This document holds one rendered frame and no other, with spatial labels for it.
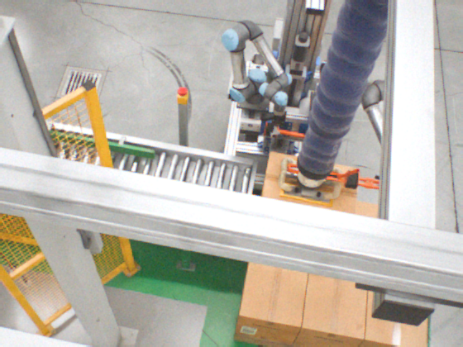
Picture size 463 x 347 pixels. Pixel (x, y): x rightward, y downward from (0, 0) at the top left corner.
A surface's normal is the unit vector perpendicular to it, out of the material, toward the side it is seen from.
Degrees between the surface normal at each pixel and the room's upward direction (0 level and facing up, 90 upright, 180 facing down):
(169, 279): 0
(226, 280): 0
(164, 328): 0
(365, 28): 79
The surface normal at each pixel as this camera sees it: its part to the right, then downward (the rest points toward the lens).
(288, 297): 0.06, -0.52
